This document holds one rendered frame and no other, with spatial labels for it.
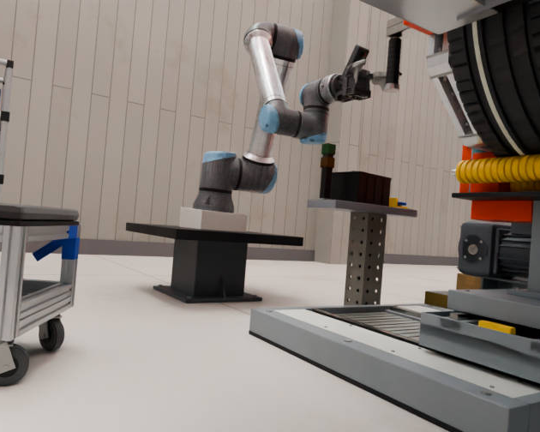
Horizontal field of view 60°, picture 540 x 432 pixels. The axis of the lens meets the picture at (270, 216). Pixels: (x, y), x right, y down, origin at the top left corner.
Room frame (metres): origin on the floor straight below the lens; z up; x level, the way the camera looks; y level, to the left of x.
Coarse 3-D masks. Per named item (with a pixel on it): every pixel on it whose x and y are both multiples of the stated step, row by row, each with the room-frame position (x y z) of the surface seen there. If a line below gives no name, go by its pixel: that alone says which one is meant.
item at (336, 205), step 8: (312, 200) 1.77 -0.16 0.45; (320, 200) 1.73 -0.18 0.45; (328, 200) 1.69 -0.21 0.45; (336, 200) 1.66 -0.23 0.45; (320, 208) 1.81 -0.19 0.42; (328, 208) 1.75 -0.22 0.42; (336, 208) 1.70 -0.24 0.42; (344, 208) 1.68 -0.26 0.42; (352, 208) 1.70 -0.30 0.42; (360, 208) 1.72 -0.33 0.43; (368, 208) 1.74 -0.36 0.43; (376, 208) 1.76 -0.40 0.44; (384, 208) 1.78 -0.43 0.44; (392, 208) 1.81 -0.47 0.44; (400, 208) 1.83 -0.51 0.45; (392, 216) 1.98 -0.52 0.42; (400, 216) 1.91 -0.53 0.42; (408, 216) 1.86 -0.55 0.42; (416, 216) 1.88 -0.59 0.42
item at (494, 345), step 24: (432, 312) 1.10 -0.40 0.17; (456, 312) 1.15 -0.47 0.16; (432, 336) 1.06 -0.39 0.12; (456, 336) 1.00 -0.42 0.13; (480, 336) 0.96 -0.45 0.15; (504, 336) 0.91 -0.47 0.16; (528, 336) 1.01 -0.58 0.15; (480, 360) 0.95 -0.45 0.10; (504, 360) 0.91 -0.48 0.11; (528, 360) 0.87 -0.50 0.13
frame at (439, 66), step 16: (432, 48) 1.08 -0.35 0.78; (432, 64) 1.08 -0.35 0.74; (448, 64) 1.05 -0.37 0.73; (432, 80) 1.10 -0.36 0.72; (448, 80) 1.11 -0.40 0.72; (448, 96) 1.11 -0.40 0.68; (448, 112) 1.14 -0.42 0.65; (464, 112) 1.11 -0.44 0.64; (464, 128) 1.15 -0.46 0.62; (464, 144) 1.17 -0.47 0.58; (480, 144) 1.14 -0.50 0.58
